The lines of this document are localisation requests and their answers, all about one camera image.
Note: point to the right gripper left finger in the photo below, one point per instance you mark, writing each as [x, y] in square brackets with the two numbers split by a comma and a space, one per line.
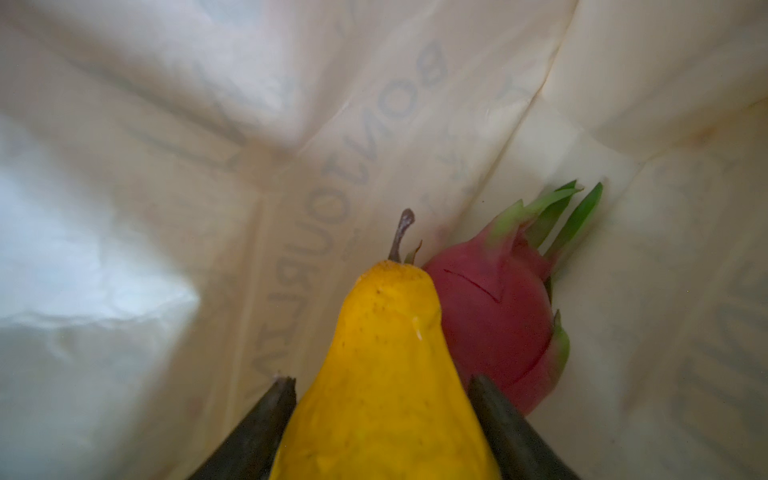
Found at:
[249, 450]

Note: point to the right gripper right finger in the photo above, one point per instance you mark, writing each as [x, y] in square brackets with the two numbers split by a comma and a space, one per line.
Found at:
[519, 450]

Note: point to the yellow pear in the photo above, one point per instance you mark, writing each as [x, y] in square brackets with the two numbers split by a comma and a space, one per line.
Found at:
[387, 402]

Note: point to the pink dragon fruit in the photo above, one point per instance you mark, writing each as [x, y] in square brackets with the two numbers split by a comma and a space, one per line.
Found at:
[496, 295]

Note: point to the cream canvas grocery bag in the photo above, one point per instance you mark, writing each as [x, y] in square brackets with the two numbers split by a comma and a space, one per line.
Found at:
[190, 188]

